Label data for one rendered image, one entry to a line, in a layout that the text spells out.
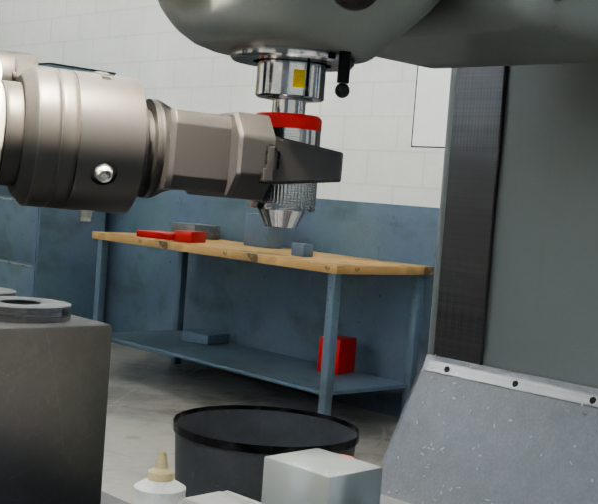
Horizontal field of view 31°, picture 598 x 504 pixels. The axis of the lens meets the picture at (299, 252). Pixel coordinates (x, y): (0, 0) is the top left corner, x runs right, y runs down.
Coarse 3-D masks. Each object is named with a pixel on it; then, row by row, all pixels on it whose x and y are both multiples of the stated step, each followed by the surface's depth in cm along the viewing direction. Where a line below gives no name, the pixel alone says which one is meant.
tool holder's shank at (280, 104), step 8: (272, 96) 74; (280, 96) 74; (272, 104) 75; (280, 104) 74; (288, 104) 74; (296, 104) 74; (304, 104) 75; (288, 112) 74; (296, 112) 74; (304, 112) 75
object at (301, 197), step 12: (276, 132) 73; (288, 132) 73; (300, 132) 73; (312, 132) 74; (312, 144) 74; (276, 192) 73; (288, 192) 73; (300, 192) 74; (312, 192) 74; (252, 204) 74; (264, 204) 74; (276, 204) 73; (288, 204) 73; (300, 204) 74; (312, 204) 75
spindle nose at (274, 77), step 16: (272, 64) 73; (288, 64) 73; (304, 64) 73; (320, 64) 74; (256, 80) 75; (272, 80) 73; (288, 80) 73; (320, 80) 74; (288, 96) 73; (304, 96) 73; (320, 96) 74
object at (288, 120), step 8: (264, 112) 74; (272, 112) 73; (280, 112) 73; (272, 120) 73; (280, 120) 73; (288, 120) 73; (296, 120) 73; (304, 120) 73; (312, 120) 74; (320, 120) 75; (304, 128) 73; (312, 128) 74; (320, 128) 75
